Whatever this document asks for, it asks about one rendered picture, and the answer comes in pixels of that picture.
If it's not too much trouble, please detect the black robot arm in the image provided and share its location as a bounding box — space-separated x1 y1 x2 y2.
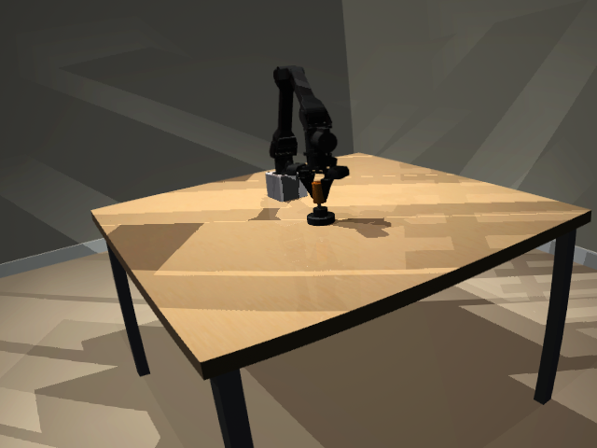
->
269 65 338 175

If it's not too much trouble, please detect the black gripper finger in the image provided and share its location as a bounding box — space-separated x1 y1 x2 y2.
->
298 174 315 197
321 178 334 200

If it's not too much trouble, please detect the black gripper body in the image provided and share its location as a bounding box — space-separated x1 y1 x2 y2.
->
286 148 349 179

